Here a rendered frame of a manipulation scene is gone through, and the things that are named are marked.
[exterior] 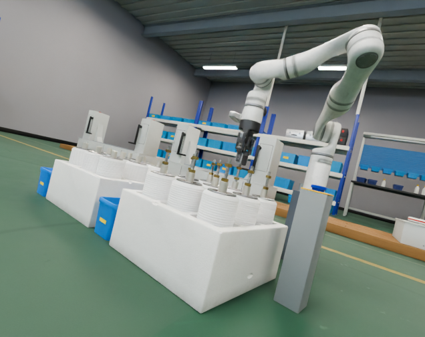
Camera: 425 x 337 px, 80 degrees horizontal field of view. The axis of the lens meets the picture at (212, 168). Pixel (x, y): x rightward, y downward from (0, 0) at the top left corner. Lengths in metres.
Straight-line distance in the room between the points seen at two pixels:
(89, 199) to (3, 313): 0.52
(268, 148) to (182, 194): 2.27
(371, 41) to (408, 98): 8.76
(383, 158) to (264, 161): 4.19
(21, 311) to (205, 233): 0.34
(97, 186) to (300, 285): 0.71
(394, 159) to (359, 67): 5.85
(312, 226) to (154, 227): 0.41
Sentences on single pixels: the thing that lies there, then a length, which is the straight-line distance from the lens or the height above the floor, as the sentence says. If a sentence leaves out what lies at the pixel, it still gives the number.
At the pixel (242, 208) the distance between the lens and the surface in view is 0.70.
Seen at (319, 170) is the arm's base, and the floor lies 0.40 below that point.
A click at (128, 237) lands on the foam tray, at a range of 0.78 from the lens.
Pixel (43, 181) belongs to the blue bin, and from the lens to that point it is 1.38.
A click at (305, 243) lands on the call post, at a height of 0.18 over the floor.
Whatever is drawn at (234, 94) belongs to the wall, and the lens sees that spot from 10.83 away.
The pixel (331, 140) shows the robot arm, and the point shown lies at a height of 0.55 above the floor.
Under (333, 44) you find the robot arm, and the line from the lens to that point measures 0.94.
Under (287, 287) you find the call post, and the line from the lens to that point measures 0.76.
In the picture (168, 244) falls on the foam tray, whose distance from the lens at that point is 0.65.
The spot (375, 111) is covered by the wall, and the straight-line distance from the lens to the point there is 9.45.
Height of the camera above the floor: 0.31
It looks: level
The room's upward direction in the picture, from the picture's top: 14 degrees clockwise
